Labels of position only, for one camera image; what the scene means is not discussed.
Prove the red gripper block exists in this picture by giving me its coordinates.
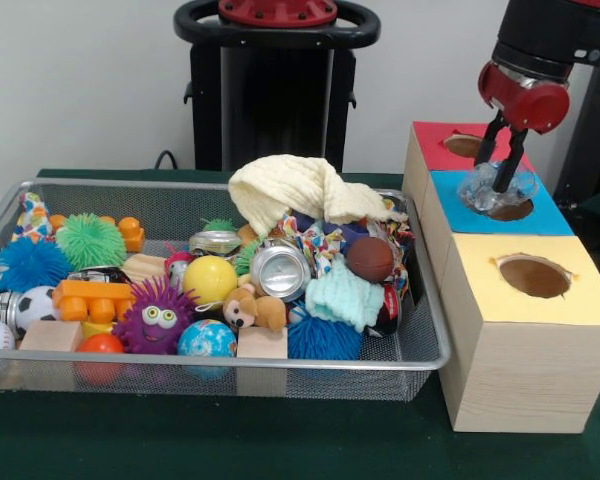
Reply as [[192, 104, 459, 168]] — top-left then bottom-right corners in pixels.
[[473, 60, 571, 194]]

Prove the crushed clear plastic bottle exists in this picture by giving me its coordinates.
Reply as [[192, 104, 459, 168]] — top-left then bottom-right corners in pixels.
[[457, 159, 540, 219]]

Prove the cream knitted cloth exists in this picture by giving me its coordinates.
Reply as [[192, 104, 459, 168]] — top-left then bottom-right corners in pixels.
[[227, 154, 409, 236]]

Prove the blue spiky rubber ball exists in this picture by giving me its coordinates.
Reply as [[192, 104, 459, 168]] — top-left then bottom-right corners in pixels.
[[0, 237, 74, 293]]

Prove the wooden box with three holes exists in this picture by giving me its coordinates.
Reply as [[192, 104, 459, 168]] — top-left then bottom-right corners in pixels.
[[402, 121, 600, 434]]

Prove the shallow silver mesh bin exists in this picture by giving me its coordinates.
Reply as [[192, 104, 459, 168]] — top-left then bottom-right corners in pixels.
[[0, 178, 452, 403]]

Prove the black upright panel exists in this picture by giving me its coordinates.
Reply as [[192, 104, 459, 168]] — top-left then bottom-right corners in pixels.
[[553, 32, 600, 201]]

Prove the brown toy football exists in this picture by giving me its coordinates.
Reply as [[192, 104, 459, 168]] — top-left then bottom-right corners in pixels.
[[347, 236, 395, 284]]

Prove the smooth yellow ball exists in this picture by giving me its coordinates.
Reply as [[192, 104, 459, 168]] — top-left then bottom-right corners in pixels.
[[182, 255, 239, 306]]

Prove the blue white patterned ball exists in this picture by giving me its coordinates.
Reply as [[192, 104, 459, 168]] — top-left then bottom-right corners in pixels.
[[177, 319, 238, 357]]

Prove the purple spiky ball with eyes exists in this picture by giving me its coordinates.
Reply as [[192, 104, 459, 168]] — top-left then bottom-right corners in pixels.
[[112, 276, 196, 355]]

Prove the dark green table cloth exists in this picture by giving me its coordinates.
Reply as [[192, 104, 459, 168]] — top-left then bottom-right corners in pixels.
[[0, 168, 600, 480]]

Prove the green spiky ball with eyes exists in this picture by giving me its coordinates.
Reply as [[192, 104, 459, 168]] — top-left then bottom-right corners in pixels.
[[55, 213, 127, 269]]

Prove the orange toy building brick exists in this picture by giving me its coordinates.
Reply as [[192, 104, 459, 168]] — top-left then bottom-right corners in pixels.
[[52, 279, 136, 324]]

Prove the red orange ball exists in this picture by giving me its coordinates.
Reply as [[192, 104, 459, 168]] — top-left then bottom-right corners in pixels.
[[77, 333, 126, 385]]

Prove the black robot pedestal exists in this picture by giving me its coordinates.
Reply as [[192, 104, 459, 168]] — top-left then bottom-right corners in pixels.
[[173, 0, 381, 174]]

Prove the black looped cable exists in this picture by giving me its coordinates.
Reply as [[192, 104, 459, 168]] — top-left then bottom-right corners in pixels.
[[153, 149, 180, 171]]

